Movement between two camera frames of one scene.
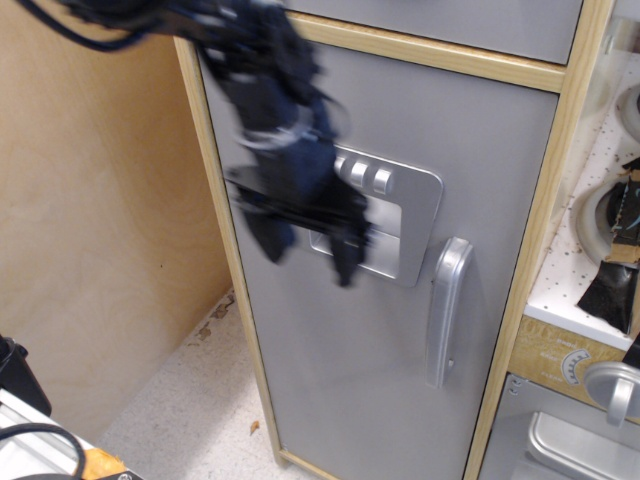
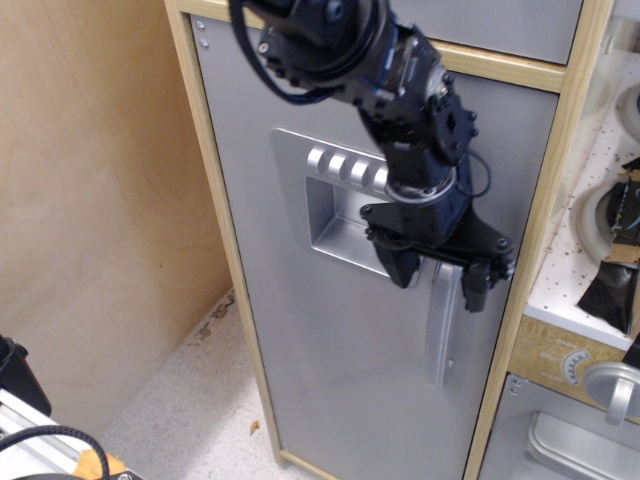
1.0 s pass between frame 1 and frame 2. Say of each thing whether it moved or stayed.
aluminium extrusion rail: stayed
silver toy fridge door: stayed
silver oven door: stayed
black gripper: moved
